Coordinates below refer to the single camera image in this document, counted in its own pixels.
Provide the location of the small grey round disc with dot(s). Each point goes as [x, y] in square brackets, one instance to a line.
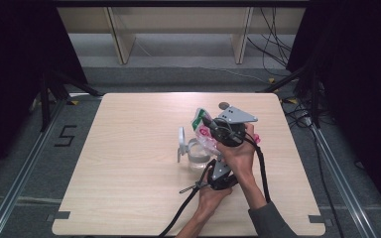
[224, 105]

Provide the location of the white and pink sugar bag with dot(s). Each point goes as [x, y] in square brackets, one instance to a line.
[203, 134]

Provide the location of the light wooden shelf unit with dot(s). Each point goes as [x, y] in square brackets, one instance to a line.
[178, 20]

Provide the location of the grey table bracket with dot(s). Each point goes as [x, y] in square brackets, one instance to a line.
[59, 215]
[319, 219]

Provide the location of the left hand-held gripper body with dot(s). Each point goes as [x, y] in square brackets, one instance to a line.
[221, 175]

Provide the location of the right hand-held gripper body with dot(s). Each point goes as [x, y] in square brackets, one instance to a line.
[233, 125]

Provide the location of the clear jar with grey lid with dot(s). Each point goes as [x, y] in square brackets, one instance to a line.
[198, 158]

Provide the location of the person's right hand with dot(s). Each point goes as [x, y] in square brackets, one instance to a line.
[239, 155]

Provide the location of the black metal stand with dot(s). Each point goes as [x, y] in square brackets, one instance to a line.
[51, 92]
[307, 86]

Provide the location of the person's left hand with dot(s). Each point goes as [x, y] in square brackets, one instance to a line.
[213, 198]

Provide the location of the metal floor rail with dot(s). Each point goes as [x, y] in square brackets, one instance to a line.
[340, 178]
[23, 172]

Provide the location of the black curtain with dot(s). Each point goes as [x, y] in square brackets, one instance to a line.
[360, 82]
[10, 66]

